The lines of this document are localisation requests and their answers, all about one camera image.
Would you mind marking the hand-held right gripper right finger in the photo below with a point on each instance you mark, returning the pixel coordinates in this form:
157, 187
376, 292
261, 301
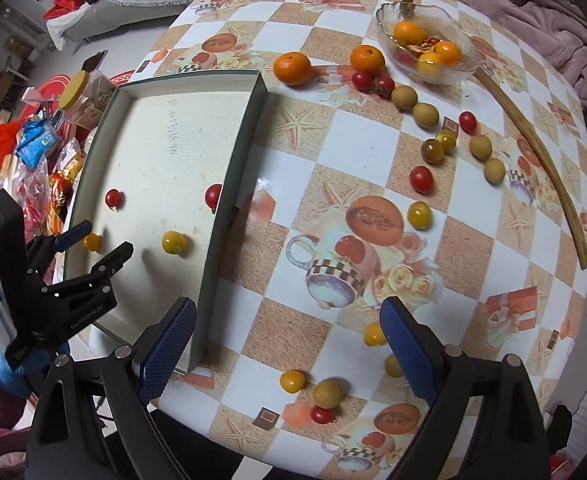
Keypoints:
407, 347

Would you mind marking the long wooden stick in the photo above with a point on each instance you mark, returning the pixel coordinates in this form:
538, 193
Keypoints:
533, 145

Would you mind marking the pile of wrapped candy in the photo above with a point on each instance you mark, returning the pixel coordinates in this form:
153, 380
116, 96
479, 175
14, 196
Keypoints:
55, 185

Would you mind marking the person's left hand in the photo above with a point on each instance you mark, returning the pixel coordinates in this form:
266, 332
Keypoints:
10, 376

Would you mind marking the checkered printed tablecloth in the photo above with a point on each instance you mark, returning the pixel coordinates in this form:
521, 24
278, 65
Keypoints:
323, 170

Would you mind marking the clear glass bowl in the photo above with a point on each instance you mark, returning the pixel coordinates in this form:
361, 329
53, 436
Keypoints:
466, 67

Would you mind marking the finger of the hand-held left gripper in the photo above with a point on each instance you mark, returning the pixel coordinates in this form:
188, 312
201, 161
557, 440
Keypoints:
73, 237
117, 256

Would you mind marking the brown cherry tomato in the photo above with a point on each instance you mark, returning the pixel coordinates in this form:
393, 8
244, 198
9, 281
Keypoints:
431, 151

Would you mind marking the red round floor mat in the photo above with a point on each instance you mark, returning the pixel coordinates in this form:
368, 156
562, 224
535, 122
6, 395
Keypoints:
53, 86

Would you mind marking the tan longan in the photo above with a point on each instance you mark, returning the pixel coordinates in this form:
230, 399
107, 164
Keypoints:
403, 97
480, 146
426, 114
392, 366
494, 169
328, 392

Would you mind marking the grey cardboard box tray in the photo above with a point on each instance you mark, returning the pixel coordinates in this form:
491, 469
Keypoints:
163, 160

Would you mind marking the red cherry tomato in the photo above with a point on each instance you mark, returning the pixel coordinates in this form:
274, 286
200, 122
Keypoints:
385, 86
361, 80
114, 198
467, 121
322, 414
214, 195
421, 179

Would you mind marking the orange mandarin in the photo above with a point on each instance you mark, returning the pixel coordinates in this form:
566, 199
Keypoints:
410, 33
368, 58
292, 68
431, 66
447, 52

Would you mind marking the pink fleece blanket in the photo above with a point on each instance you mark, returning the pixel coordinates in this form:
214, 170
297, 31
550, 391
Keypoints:
538, 15

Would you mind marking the yellow cherry tomato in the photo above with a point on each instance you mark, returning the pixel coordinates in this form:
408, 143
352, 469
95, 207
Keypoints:
292, 381
374, 334
174, 242
93, 242
447, 140
419, 214

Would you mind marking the blue snack packet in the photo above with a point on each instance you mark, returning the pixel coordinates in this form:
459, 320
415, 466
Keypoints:
35, 141

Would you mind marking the jar with yellow lid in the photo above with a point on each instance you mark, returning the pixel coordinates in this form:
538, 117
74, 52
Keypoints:
78, 91

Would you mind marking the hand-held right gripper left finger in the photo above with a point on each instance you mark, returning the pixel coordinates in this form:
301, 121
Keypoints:
169, 342

